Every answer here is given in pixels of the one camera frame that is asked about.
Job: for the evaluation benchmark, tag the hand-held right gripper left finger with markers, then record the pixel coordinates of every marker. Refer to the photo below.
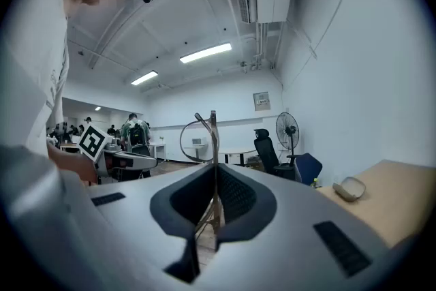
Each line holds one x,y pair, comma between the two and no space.
136,221

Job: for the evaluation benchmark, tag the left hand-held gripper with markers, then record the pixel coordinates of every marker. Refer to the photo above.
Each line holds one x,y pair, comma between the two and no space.
92,143

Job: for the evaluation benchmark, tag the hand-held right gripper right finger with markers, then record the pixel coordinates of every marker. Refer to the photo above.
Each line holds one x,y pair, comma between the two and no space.
289,231

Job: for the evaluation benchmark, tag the beige glasses case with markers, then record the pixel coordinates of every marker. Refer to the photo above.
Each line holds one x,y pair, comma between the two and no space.
349,188

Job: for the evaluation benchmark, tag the dark-framed eyeglasses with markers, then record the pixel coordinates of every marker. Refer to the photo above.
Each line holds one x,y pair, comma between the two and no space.
214,133

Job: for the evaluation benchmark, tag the person's left forearm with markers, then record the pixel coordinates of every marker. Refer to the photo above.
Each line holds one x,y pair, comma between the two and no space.
71,163

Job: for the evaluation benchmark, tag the white office table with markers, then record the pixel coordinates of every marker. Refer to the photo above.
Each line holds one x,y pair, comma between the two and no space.
158,146
238,150

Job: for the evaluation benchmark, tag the yellow-capped drink bottle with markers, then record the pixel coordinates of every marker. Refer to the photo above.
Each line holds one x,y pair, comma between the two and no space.
315,183

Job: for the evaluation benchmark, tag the blue office chair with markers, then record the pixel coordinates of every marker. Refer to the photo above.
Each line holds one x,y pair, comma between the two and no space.
310,165

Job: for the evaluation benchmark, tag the long ceiling light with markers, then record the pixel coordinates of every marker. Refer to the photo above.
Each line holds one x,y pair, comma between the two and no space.
206,52
144,77

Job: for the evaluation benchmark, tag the black headrest office chair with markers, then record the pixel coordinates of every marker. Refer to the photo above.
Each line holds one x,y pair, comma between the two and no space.
265,150

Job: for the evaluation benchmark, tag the black standing fan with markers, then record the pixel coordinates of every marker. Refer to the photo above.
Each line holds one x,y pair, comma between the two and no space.
290,129

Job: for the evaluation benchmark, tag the person's light grey shirt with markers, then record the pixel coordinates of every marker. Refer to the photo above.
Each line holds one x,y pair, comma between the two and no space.
34,61

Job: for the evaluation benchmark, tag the grey wall panel box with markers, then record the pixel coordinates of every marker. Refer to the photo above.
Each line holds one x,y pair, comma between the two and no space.
262,101

